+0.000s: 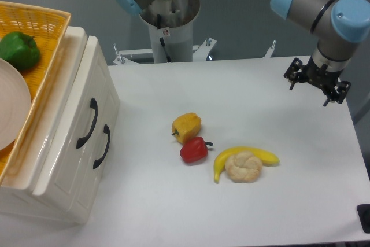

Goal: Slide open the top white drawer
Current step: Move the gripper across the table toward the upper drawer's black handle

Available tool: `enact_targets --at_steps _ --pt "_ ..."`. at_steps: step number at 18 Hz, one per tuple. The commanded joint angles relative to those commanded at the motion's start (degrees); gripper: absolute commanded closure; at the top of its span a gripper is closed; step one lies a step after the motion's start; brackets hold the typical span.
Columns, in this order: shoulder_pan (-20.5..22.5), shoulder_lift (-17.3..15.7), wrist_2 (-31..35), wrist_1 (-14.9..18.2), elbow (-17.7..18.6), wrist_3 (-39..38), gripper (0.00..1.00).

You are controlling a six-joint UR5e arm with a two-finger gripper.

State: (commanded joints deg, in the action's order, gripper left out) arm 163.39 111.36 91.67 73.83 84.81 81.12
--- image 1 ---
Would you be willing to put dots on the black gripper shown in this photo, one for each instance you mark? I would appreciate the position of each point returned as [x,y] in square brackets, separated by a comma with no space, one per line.
[321,77]

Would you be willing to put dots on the black top drawer handle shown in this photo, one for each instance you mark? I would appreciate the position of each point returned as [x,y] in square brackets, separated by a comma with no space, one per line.
[90,122]

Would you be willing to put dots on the black drawer handle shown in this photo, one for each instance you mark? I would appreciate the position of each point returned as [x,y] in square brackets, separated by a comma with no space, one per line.
[90,122]
[104,147]

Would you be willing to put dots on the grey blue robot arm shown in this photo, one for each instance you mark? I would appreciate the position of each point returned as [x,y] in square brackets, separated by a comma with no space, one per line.
[340,25]

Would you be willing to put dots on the white drawer cabinet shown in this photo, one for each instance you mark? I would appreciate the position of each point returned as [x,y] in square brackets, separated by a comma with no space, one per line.
[18,185]

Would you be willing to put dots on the yellow banana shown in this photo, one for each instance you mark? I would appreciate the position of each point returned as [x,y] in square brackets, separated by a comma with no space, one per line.
[267,158]

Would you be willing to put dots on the round bread roll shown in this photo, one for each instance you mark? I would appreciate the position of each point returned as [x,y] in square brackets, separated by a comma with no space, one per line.
[243,167]

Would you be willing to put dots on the black object at table edge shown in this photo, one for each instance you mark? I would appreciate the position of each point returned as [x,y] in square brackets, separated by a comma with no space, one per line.
[363,211]

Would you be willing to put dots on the yellow bell pepper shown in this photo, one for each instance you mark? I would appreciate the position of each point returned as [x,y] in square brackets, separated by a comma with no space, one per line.
[186,127]

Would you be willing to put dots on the red bell pepper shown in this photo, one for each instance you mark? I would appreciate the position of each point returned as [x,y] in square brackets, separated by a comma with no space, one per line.
[195,150]

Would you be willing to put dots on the yellow woven basket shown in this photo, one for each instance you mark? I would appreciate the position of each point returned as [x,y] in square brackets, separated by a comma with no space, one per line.
[45,28]

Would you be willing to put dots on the green bell pepper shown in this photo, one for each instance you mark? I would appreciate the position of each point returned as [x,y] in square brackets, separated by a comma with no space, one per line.
[20,50]

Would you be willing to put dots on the beige plate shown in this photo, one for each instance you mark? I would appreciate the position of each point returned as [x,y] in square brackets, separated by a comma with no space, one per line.
[15,103]

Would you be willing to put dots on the white metal base frame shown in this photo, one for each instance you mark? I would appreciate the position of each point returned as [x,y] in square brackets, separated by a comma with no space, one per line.
[145,56]

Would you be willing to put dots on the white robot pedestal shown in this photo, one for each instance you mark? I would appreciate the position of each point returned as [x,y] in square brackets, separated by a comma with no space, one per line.
[170,25]

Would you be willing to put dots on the black lower drawer handle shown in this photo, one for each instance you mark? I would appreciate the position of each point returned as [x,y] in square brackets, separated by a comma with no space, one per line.
[104,147]

